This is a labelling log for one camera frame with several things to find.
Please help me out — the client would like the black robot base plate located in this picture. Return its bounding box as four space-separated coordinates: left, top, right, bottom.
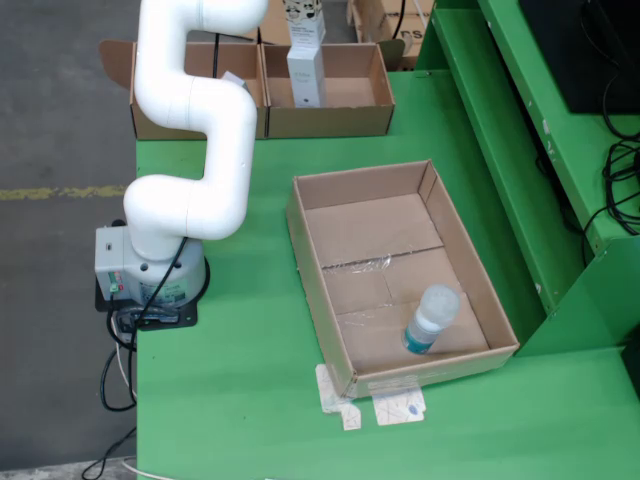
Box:
94 277 199 332

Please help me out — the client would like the shallow cardboard tray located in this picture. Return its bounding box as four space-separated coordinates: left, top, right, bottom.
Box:
285 159 521 400

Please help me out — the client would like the grey robot control box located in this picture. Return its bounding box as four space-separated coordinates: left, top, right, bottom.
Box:
94 224 145 305

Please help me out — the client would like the black looped floor cable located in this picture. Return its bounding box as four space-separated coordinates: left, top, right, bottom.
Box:
82 344 139 480

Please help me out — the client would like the long black arm cable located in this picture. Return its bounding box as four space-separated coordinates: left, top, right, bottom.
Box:
107 30 222 351

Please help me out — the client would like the small lilac product box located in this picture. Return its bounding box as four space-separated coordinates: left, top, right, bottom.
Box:
219 70 252 96

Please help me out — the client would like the empty open cardboard box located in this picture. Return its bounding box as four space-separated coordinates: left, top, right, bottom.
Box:
239 0 317 46

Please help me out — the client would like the clear bottle with teal label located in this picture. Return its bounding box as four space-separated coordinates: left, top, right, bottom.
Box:
402 283 460 356

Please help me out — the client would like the cow print carton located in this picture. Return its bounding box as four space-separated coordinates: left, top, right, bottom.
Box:
282 0 327 51

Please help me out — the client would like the green metal shelf unit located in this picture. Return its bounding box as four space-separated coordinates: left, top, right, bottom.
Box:
414 0 640 356

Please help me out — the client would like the tall white product box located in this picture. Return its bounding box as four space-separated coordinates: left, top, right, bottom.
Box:
286 43 327 109

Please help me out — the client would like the open brown cardboard box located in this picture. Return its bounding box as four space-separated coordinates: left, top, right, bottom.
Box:
98 38 271 141
260 38 407 140

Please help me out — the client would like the thin white cable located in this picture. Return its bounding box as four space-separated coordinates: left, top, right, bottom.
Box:
112 319 166 480

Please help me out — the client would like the white printed tape patch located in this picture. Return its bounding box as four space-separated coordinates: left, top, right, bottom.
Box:
314 363 362 432
372 382 429 427

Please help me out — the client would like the black cable tangle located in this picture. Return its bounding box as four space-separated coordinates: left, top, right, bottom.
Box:
579 0 640 251

